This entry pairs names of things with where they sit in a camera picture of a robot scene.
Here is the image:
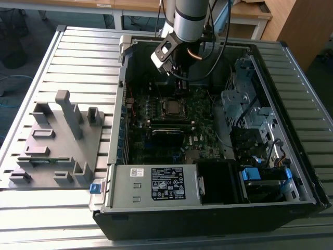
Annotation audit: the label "thin black cable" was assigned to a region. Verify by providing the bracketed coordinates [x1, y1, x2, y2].
[155, 0, 162, 39]

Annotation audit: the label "grey parts rack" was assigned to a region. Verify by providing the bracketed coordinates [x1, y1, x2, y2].
[9, 90, 106, 189]

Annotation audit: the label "copper coloured cable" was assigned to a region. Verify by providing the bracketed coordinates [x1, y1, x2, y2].
[187, 47, 203, 63]

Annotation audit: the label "blue disk carrier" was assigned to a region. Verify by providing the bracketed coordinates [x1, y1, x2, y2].
[240, 167, 262, 182]
[282, 168, 294, 195]

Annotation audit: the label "black PC case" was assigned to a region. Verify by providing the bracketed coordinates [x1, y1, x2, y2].
[88, 35, 331, 242]

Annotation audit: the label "silver metal drive cage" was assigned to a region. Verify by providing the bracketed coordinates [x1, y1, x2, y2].
[220, 49, 281, 162]

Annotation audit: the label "grey power supply unit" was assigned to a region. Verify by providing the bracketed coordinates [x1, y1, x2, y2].
[110, 164, 204, 209]

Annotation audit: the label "blue cable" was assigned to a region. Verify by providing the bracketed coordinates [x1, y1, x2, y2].
[0, 74, 34, 109]

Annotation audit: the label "black hard disk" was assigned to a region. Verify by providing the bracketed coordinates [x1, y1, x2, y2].
[244, 179, 285, 204]

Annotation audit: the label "metal locking lever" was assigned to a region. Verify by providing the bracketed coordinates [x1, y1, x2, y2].
[155, 82, 164, 103]

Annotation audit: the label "wooden cabinet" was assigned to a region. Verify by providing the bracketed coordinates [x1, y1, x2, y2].
[261, 0, 333, 72]

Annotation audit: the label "grey case handle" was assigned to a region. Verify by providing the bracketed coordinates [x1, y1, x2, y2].
[118, 35, 135, 65]

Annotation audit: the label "thick black cable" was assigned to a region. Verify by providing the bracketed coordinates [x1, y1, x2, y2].
[171, 0, 232, 81]

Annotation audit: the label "black graphics card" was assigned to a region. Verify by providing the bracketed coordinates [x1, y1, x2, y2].
[150, 127, 186, 157]

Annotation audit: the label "yellow red power wires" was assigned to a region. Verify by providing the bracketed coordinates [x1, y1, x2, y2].
[274, 152, 290, 167]

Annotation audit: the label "green RAM stick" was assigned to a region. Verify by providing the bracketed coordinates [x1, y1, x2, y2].
[29, 158, 58, 165]

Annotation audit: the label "black looped cable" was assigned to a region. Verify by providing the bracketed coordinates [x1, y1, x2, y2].
[211, 55, 233, 93]

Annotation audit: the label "black office chair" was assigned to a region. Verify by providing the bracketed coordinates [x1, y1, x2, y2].
[0, 7, 30, 70]

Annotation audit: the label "green motherboard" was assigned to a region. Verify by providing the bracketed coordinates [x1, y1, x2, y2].
[121, 85, 235, 166]

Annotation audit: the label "wooden desk white frame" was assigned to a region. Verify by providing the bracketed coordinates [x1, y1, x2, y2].
[0, 0, 167, 31]
[228, 1, 273, 40]

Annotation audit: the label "black plastic drive bracket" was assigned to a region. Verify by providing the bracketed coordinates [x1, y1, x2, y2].
[230, 127, 266, 158]

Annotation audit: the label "black drive cable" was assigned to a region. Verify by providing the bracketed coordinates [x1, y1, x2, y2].
[235, 95, 260, 128]

